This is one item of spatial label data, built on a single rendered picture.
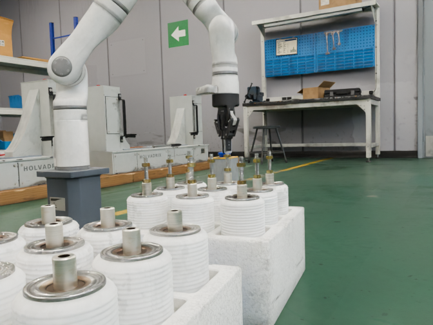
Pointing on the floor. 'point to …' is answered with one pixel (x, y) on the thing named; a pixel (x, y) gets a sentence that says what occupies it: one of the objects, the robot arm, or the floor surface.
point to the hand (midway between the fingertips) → (226, 146)
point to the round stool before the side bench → (263, 141)
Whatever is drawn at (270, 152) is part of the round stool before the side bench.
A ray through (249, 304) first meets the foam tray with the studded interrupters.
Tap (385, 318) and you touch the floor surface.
